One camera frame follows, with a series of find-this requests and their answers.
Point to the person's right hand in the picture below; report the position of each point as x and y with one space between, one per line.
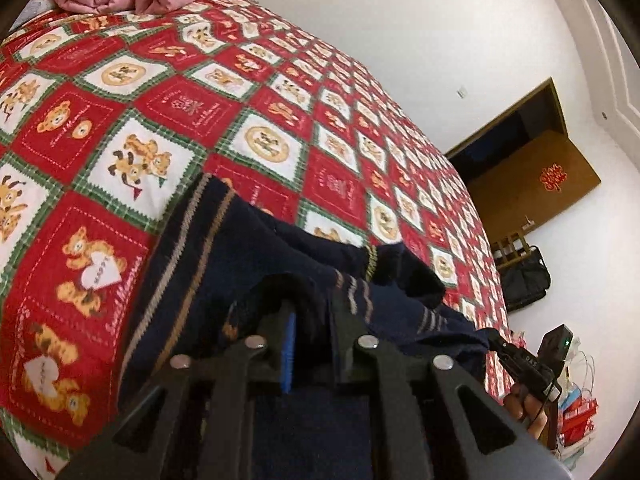
522 407

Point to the pale floral pillow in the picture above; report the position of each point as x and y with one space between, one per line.
32 10

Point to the brown wooden door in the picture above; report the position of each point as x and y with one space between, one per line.
525 195

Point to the dark blue patterned sweater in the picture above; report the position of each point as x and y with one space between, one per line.
240 260

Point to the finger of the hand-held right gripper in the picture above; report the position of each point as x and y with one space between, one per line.
500 344

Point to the red bear-print bedspread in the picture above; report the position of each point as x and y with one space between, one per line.
175 110

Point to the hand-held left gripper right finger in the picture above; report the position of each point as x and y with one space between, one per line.
350 345

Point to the dark wooden door frame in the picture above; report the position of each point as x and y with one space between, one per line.
500 132

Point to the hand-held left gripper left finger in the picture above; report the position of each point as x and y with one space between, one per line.
287 355

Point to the red paper door decoration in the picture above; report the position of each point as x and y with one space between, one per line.
551 176

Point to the black bag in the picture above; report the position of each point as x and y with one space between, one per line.
525 280

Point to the wooden chair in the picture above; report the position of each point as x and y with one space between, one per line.
510 250

